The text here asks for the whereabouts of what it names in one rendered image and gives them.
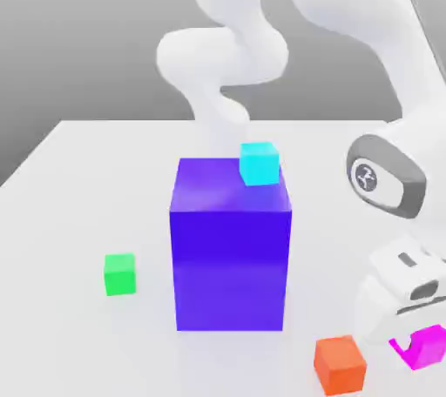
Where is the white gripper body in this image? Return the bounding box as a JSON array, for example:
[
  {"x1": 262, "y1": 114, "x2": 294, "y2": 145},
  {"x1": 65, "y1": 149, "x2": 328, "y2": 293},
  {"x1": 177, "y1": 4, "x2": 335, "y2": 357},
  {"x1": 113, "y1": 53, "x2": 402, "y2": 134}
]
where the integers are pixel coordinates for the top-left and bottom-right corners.
[{"x1": 354, "y1": 273, "x2": 446, "y2": 347}]

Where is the small magenta cube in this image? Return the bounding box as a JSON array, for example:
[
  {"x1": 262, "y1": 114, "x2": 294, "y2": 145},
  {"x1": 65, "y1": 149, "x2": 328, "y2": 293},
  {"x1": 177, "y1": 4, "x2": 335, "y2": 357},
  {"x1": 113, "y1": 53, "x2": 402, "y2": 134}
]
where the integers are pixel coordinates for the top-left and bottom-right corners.
[{"x1": 388, "y1": 323, "x2": 446, "y2": 371}]

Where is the small orange cube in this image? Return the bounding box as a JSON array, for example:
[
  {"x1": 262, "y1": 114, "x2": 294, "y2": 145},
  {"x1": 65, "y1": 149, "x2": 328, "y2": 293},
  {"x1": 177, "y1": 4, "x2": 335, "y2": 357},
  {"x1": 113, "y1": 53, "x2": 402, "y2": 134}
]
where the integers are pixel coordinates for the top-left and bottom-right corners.
[{"x1": 313, "y1": 334, "x2": 368, "y2": 397}]

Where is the small cyan cube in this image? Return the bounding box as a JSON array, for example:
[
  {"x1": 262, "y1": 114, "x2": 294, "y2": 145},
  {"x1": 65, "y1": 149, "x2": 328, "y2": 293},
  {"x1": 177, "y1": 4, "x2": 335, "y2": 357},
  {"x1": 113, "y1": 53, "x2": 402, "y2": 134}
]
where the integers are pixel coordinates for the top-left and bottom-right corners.
[{"x1": 239, "y1": 141, "x2": 280, "y2": 187}]

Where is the small green cube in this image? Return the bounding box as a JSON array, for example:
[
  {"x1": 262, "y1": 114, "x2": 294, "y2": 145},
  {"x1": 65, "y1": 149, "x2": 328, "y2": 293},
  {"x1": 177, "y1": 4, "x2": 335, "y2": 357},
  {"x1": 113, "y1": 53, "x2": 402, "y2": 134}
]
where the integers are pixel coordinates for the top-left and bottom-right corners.
[{"x1": 103, "y1": 252, "x2": 138, "y2": 298}]

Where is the large purple box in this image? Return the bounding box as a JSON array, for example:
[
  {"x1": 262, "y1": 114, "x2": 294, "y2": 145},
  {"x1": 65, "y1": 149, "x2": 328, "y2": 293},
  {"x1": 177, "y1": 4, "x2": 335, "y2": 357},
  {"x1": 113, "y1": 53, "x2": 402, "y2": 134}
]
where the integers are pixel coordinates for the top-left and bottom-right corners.
[{"x1": 169, "y1": 157, "x2": 293, "y2": 333}]

